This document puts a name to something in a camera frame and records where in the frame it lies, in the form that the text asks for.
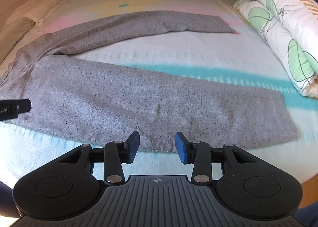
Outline grey speckled pants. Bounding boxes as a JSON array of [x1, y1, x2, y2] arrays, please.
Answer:
[[1, 11, 298, 152]]

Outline beige pillow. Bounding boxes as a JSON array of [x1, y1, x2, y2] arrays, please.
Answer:
[[0, 17, 35, 63]]

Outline floral pastel bed blanket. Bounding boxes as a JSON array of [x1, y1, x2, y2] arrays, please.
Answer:
[[1, 0, 317, 182]]

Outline cream pillow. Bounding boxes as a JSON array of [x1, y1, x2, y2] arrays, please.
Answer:
[[5, 0, 68, 25]]

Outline folded floral white duvet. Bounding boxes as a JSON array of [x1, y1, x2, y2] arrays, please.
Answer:
[[234, 0, 317, 99]]

